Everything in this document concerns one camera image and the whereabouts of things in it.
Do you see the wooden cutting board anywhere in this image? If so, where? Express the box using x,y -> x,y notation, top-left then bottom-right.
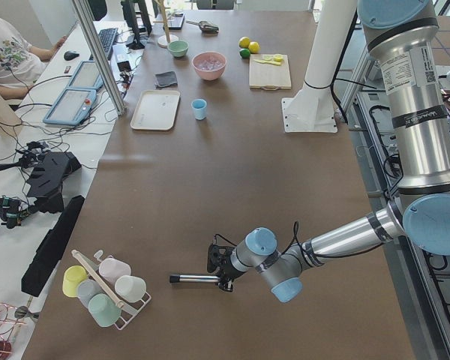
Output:
249,54 -> 292,90

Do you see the blue teach pendant far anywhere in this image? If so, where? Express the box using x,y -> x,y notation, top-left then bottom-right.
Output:
68,61 -> 104,90

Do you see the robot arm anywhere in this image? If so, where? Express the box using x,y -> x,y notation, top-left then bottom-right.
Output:
207,1 -> 450,302

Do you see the seated person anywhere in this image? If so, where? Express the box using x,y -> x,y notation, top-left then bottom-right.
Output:
0,18 -> 67,101

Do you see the white cup rack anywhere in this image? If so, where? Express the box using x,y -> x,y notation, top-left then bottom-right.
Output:
71,250 -> 152,331

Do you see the whole yellow lemon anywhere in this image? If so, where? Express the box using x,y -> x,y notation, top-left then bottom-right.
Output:
238,37 -> 251,49
247,41 -> 260,54

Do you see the grey folded cloth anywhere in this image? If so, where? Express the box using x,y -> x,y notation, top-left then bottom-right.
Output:
155,71 -> 178,89

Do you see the pink cup in rack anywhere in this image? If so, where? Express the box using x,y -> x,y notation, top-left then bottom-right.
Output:
98,257 -> 131,285

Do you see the green cup in rack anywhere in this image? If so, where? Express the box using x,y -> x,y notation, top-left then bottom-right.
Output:
88,293 -> 121,328

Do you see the yellow plastic knife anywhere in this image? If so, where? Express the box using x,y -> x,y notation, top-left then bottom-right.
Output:
253,58 -> 282,66

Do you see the white cup in rack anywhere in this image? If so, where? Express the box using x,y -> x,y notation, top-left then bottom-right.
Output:
115,275 -> 147,303

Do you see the green lime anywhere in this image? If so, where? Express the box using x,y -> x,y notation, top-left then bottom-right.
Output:
239,49 -> 251,59

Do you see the pink bowl of ice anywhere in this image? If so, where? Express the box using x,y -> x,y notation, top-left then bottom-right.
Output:
192,52 -> 227,81

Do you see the black keyboard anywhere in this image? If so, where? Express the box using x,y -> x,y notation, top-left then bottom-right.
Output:
98,28 -> 118,60

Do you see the blue teach pendant near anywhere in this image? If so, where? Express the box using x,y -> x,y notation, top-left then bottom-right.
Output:
43,88 -> 97,126

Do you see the mint green bowl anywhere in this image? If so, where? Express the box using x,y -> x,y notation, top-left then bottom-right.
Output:
167,40 -> 188,58

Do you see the black computer mouse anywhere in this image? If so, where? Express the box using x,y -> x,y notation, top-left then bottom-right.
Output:
63,50 -> 80,61

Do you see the metal ice scoop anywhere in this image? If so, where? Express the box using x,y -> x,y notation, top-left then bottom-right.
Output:
185,20 -> 219,34

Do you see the silver black muddler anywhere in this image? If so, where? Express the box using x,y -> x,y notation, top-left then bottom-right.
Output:
169,274 -> 220,284

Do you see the light blue plastic cup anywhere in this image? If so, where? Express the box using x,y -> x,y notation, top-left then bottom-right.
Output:
191,98 -> 207,121

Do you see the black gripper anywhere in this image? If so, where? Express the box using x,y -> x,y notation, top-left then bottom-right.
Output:
207,234 -> 244,293

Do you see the blue teach pendant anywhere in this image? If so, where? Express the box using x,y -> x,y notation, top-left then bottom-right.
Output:
43,88 -> 97,126
68,61 -> 104,90

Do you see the yellow cup in rack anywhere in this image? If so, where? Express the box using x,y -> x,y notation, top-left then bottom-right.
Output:
62,265 -> 88,298

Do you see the wooden cup stand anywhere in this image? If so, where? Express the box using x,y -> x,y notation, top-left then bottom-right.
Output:
154,0 -> 179,48

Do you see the cream rabbit tray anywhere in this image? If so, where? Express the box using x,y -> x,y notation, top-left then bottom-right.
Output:
130,90 -> 180,131

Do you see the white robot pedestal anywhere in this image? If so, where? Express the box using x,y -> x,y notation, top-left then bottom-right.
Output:
282,0 -> 357,133

